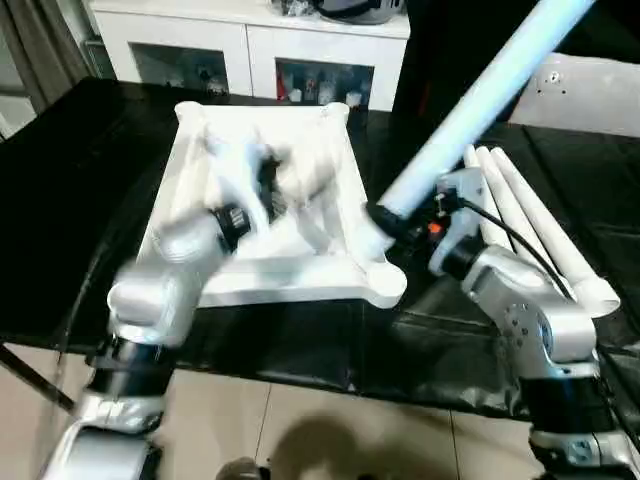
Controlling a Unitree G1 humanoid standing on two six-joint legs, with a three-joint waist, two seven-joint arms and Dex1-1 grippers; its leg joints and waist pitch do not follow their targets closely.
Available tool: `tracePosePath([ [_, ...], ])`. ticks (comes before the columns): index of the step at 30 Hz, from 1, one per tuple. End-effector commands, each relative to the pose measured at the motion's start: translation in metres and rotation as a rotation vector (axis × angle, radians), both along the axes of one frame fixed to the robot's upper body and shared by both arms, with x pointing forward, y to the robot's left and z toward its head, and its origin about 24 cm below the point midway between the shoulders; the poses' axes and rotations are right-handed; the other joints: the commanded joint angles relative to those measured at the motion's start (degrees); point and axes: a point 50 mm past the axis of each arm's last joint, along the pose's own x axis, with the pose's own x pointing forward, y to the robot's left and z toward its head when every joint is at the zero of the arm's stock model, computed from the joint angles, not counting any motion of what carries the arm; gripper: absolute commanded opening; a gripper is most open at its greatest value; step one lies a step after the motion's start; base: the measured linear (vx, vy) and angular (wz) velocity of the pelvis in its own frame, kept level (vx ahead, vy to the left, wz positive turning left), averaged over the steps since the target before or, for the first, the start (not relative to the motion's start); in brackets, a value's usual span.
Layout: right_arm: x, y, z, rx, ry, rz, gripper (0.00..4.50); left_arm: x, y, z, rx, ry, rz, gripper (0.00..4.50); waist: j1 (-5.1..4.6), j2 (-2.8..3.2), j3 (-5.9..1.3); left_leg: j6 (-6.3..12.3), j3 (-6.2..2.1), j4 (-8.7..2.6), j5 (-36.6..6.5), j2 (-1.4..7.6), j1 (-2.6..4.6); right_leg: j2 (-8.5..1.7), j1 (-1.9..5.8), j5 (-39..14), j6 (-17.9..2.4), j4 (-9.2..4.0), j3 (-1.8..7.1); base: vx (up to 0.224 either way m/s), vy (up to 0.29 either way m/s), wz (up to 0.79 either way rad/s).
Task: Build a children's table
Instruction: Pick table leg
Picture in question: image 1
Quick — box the white plastic table leg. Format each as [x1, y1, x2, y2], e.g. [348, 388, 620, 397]
[461, 145, 513, 253]
[489, 147, 622, 319]
[475, 146, 571, 286]
[340, 0, 599, 273]

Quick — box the white plastic table top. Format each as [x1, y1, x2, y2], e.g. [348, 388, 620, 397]
[140, 100, 409, 309]

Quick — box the white cabinet with glass doors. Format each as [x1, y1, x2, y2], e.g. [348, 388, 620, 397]
[88, 0, 412, 111]

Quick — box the black work mat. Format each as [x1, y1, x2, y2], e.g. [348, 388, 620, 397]
[0, 78, 640, 413]

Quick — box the white flat panel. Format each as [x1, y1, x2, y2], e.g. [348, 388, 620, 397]
[508, 52, 640, 139]

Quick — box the grey curtain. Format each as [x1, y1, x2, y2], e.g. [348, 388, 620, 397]
[0, 0, 93, 113]

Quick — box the black metal stand leg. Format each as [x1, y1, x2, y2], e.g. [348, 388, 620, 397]
[0, 343, 77, 413]

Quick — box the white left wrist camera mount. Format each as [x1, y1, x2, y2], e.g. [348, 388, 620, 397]
[203, 128, 279, 233]

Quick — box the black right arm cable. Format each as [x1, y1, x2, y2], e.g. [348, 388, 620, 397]
[448, 193, 563, 293]

